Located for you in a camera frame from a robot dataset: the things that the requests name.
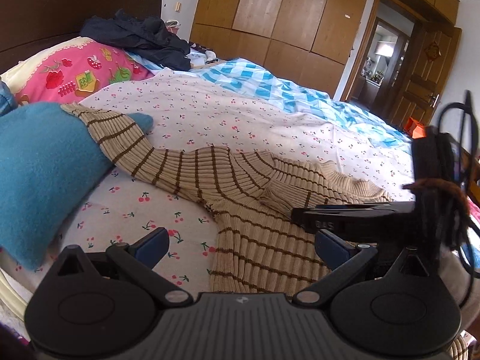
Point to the dark navy jacket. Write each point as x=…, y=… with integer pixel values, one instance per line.
x=148, y=38

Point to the brown wooden wardrobe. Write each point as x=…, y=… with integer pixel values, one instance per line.
x=306, y=41

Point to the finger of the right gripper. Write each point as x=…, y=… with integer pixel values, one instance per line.
x=363, y=215

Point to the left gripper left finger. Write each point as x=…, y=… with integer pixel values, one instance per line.
x=136, y=261

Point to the dark brown headboard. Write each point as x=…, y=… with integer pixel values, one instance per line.
x=28, y=26

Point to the white cherry print bedsheet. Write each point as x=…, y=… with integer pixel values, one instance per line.
x=191, y=229

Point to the blue white checkered quilt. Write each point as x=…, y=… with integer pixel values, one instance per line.
x=292, y=90

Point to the brown wooden door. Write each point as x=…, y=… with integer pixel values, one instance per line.
x=424, y=74

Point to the beige brown striped sweater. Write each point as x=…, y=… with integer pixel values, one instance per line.
x=249, y=195

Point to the pink cup on nightstand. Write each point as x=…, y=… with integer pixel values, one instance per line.
x=173, y=26

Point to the orange box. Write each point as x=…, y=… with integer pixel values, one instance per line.
x=414, y=129

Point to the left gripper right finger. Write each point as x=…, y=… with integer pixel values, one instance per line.
x=348, y=264

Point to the pink strawberry print pillow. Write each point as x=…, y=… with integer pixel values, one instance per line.
x=71, y=71

